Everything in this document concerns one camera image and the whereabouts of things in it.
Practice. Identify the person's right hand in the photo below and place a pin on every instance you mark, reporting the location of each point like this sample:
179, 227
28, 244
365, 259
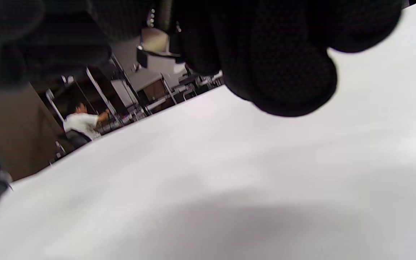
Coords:
265, 50

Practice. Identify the person's left hand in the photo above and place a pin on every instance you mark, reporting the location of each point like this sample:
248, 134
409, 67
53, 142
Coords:
49, 36

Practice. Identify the silver hex head screw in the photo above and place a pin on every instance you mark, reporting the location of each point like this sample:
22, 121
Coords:
157, 47

